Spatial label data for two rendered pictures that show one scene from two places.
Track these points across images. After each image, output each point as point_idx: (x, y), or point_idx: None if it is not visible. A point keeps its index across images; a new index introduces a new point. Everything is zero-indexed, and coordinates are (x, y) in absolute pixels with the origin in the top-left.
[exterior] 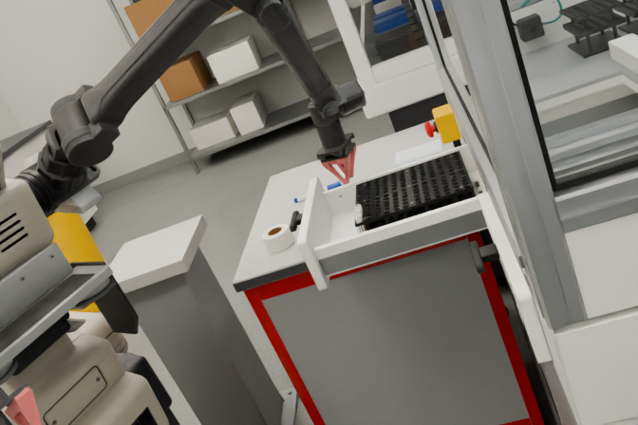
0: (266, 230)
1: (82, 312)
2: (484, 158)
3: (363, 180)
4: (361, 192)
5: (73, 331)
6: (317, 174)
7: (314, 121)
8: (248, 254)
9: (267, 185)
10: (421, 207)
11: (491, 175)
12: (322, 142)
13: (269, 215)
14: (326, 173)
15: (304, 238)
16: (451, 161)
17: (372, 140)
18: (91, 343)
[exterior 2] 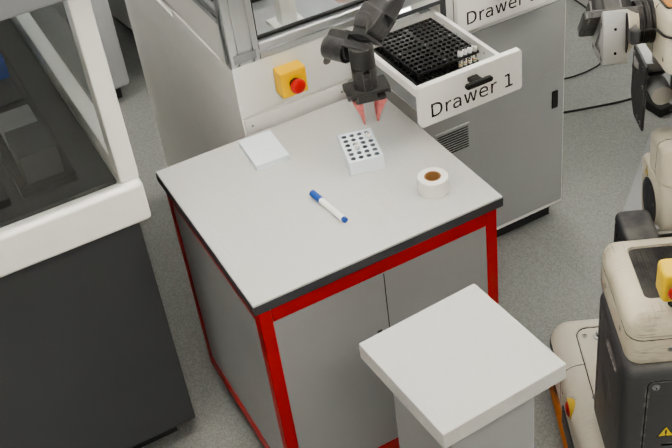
0: (432, 184)
1: (620, 271)
2: None
3: (406, 78)
4: (430, 66)
5: (646, 250)
6: (269, 238)
7: (373, 60)
8: (454, 210)
9: (283, 292)
10: (438, 47)
11: None
12: (376, 81)
13: (372, 237)
14: (270, 229)
15: (515, 47)
16: (390, 36)
17: (190, 218)
18: (664, 129)
